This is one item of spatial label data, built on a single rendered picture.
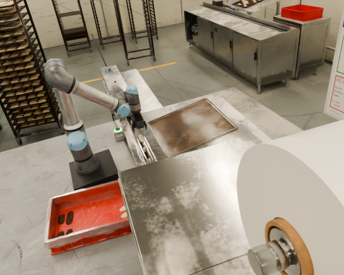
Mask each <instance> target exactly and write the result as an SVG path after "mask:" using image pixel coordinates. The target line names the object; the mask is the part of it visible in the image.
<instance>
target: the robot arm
mask: <svg viewBox="0 0 344 275"><path fill-rule="evenodd" d="M44 71H45V78H46V81H47V82H48V84H49V86H50V88H53V89H54V92H55V95H56V98H57V101H58V104H59V106H60V109H61V113H62V116H63V119H64V122H65V124H64V130H65V132H66V135H67V146H68V147H69V149H70V152H71V154H72V156H73V158H74V167H75V171H76V172H77V173H78V174H80V175H87V174H90V173H92V172H94V171H95V170H97V168H98V167H99V160H98V158H97V157H96V156H95V155H94V154H93V153H92V150H91V147H90V144H89V142H88V138H87V135H86V130H85V127H84V124H83V122H82V121H81V120H79V117H78V113H77V111H76V108H75V104H74V101H73V97H72V94H74V95H77V96H79V97H81V98H84V99H86V100H88V101H91V102H93V103H95V104H98V105H100V106H102V107H105V108H107V109H109V110H112V111H115V112H117V113H118V115H119V116H121V117H127V116H128V115H129V114H130V112H131V113H132V114H133V115H131V120H132V130H133V132H134V134H135V136H136V137H137V138H139V136H138V129H140V128H141V129H142V130H143V135H144V137H145V135H146V129H147V125H146V122H145V121H144V119H143V117H142V115H141V113H140V111H141V104H140V99H139V92H138V89H137V87H136V86H128V87H126V91H124V92H120V93H116V94H112V95H108V94H106V93H104V92H101V91H99V90H97V89H95V88H93V87H91V86H88V85H86V84H84V83H82V82H80V81H78V80H77V79H76V78H75V77H73V76H71V75H70V74H69V73H68V72H67V67H66V65H65V64H64V62H62V61H61V60H60V59H50V60H48V61H47V62H46V63H45V66H44ZM127 103H128V104H129V105H128V104H127Z"/></svg>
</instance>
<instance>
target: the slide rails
mask: <svg viewBox="0 0 344 275"><path fill-rule="evenodd" d="M126 118H127V121H128V123H129V125H130V128H131V130H132V124H131V121H130V119H129V117H128V116H127V117H126ZM132 132H133V130H132ZM138 134H139V135H142V134H141V131H140V129H138ZM133 135H134V137H135V139H136V141H137V144H138V146H139V148H140V151H141V154H142V155H143V158H144V160H145V163H146V164H149V161H148V160H147V157H146V155H145V153H144V150H143V148H142V146H141V144H140V142H139V139H138V138H137V137H136V136H135V134H134V132H133ZM143 145H144V147H145V149H146V151H147V153H148V156H149V158H150V159H151V162H152V163H153V162H155V161H154V159H153V156H152V154H151V152H150V150H149V148H148V146H147V144H146V142H143Z"/></svg>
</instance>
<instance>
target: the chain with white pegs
mask: <svg viewBox="0 0 344 275"><path fill-rule="evenodd" d="M92 36H93V34H92ZM93 39H94V37H93ZM94 41H95V39H94ZM95 43H96V41H95ZM96 46H97V48H98V50H99V47H98V45H97V43H96ZM99 52H100V50H99ZM100 55H101V57H102V59H103V61H104V64H105V66H106V67H107V65H106V63H105V60H104V58H103V56H102V54H101V52H100ZM128 117H129V119H130V121H131V124H132V120H131V117H130V116H128ZM139 142H140V140H139ZM140 144H141V146H142V148H143V150H144V153H145V155H146V157H147V160H148V161H149V163H151V159H150V158H149V157H148V155H147V153H146V149H145V147H144V146H143V143H142V142H140Z"/></svg>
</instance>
